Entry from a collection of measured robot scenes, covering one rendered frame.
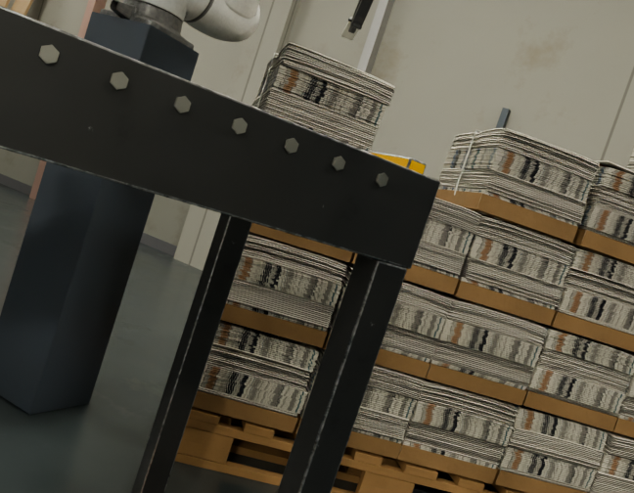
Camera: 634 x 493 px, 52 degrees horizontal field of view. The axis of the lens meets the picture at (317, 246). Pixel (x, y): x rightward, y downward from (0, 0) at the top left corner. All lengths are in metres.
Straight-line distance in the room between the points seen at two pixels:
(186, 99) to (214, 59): 4.45
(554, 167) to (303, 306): 0.75
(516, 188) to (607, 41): 2.55
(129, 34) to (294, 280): 0.72
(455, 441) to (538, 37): 2.94
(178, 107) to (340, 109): 0.97
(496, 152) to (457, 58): 2.63
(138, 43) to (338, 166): 1.00
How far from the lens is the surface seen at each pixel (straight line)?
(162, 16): 1.75
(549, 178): 1.81
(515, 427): 1.91
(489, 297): 1.77
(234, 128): 0.70
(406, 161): 0.88
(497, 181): 1.74
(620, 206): 1.92
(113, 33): 1.75
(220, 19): 1.88
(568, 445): 2.00
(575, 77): 4.18
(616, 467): 2.12
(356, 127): 1.63
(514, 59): 4.27
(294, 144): 0.73
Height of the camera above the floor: 0.72
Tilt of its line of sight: 4 degrees down
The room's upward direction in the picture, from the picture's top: 18 degrees clockwise
